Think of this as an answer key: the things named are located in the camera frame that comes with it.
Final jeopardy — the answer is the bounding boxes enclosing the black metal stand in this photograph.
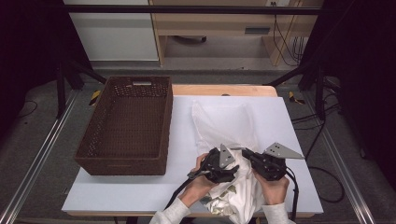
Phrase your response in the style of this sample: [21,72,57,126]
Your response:
[55,59,106,119]
[267,60,326,120]

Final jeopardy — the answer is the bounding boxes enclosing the left hand-held gripper cable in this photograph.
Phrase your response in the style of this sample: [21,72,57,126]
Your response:
[163,169,204,210]

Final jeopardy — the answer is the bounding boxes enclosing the brown woven basket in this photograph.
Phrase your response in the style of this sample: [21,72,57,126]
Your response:
[74,76,174,176]

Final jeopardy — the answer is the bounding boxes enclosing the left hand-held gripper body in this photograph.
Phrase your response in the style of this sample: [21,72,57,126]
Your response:
[187,143,236,184]

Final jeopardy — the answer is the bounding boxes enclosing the white cabinet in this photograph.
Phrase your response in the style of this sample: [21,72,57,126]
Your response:
[62,0,160,62]

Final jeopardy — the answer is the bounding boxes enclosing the person's right hand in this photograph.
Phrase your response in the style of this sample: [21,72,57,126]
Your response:
[252,169,290,206]

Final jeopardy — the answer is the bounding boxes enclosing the yellow black tape piece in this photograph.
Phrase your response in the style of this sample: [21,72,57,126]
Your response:
[288,91,306,105]
[88,90,102,106]

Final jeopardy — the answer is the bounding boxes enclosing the black curtain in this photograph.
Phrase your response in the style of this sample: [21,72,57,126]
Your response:
[0,0,92,141]
[311,0,396,181]

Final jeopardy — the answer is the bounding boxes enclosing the aluminium floor rail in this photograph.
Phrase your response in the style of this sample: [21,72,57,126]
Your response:
[303,92,376,224]
[0,90,78,224]

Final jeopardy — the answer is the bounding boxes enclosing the right hand-held gripper cable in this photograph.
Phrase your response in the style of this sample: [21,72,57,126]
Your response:
[284,167,300,222]

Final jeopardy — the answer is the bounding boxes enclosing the black horizontal bar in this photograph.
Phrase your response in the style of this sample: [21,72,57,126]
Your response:
[62,4,323,16]

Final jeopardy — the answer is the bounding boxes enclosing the white garment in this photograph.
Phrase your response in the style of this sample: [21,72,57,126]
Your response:
[200,150,267,224]

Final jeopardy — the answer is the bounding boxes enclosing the light wooden table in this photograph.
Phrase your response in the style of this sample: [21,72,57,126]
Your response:
[66,83,316,218]

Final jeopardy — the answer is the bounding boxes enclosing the thin black floor cable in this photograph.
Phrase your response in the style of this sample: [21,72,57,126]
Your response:
[18,100,38,119]

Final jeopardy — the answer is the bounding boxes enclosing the person's left hand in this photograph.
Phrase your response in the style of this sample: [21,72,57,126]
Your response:
[178,152,219,208]

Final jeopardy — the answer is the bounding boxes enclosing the hand-held gripper cable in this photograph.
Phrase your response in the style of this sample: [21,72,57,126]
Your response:
[284,167,300,222]
[163,169,204,210]

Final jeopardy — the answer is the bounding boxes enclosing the black hanging desk cables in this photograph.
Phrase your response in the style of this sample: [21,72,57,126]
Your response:
[273,3,304,67]

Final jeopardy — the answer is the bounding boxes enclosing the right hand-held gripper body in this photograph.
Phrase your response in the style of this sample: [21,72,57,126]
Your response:
[250,142,305,182]

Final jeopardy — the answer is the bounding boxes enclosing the black looped floor cable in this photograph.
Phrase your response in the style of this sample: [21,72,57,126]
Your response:
[307,166,346,203]

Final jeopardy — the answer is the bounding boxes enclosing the black floor cables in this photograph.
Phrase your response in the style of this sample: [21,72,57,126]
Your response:
[290,104,340,160]

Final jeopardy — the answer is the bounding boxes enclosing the wooden desk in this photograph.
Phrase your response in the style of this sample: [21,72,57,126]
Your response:
[148,0,325,67]

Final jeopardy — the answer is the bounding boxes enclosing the white board sheet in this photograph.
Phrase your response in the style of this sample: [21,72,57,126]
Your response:
[61,94,324,216]

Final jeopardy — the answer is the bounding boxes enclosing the white mesh laundry bag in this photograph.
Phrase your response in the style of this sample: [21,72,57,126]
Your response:
[191,100,262,162]

